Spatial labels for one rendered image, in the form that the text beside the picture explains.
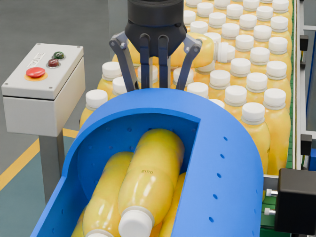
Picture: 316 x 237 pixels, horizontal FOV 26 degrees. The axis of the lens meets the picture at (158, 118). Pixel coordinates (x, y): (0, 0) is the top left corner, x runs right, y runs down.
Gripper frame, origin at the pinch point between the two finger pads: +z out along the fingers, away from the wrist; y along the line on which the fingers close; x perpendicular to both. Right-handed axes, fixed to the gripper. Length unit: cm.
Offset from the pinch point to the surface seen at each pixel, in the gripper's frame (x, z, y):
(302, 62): -80, 25, -24
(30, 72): -22.8, 4.9, 27.7
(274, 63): -38.8, 7.0, -16.7
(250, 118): -18.2, 8.1, -13.3
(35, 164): -151, 116, 81
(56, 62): -28.1, 5.2, 24.4
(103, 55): -268, 117, 80
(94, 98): -18.3, 6.9, 14.4
